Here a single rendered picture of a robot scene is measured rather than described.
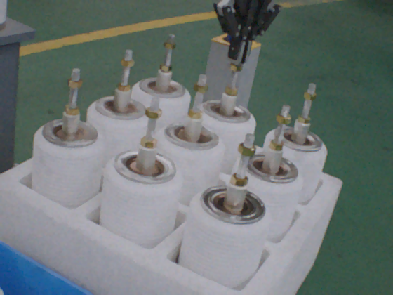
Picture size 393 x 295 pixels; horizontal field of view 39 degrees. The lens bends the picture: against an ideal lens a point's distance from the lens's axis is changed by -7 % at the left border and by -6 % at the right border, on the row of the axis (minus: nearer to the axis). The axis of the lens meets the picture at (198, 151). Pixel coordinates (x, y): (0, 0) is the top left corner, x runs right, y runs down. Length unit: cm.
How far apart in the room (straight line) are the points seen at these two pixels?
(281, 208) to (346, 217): 49
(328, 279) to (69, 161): 52
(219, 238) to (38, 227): 25
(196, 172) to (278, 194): 12
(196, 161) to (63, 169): 17
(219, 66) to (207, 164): 31
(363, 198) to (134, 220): 74
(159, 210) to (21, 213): 19
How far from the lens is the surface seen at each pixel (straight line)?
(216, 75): 105
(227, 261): 65
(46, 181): 75
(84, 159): 73
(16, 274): 78
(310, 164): 84
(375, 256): 113
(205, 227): 63
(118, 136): 81
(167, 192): 68
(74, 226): 71
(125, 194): 67
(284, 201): 74
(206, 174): 78
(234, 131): 86
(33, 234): 76
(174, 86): 95
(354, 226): 120
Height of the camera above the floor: 59
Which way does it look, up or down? 27 degrees down
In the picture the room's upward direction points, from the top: 12 degrees clockwise
